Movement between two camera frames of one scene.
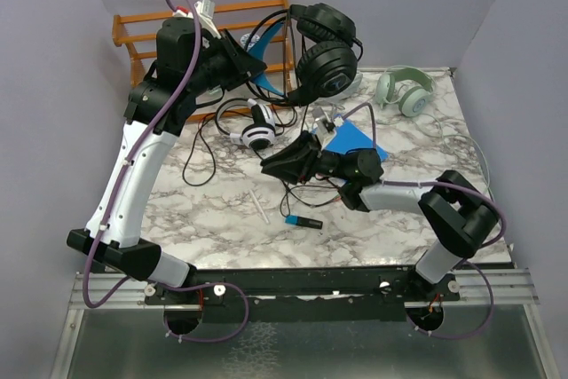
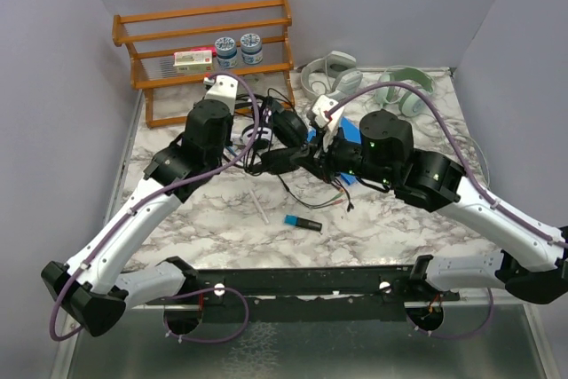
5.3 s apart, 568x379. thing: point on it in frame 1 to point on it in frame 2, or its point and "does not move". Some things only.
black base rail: [318, 294] does not move
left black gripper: [242, 62] to [229, 141]
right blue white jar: [244, 39] does not move
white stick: [258, 206] does not move
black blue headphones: [327, 56] to [287, 154]
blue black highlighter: [303, 221] does not move
